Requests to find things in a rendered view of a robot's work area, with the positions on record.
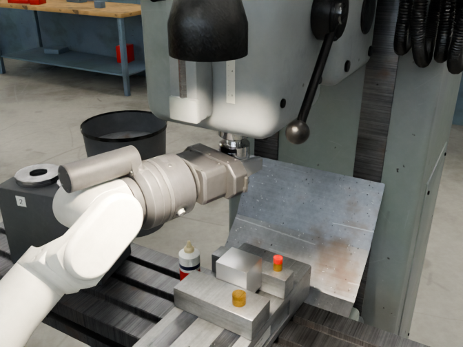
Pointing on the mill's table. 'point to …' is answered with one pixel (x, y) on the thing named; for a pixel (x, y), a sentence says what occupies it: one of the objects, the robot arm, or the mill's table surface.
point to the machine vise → (294, 268)
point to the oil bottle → (189, 260)
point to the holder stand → (35, 211)
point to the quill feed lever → (326, 23)
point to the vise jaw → (221, 303)
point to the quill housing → (244, 69)
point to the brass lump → (238, 298)
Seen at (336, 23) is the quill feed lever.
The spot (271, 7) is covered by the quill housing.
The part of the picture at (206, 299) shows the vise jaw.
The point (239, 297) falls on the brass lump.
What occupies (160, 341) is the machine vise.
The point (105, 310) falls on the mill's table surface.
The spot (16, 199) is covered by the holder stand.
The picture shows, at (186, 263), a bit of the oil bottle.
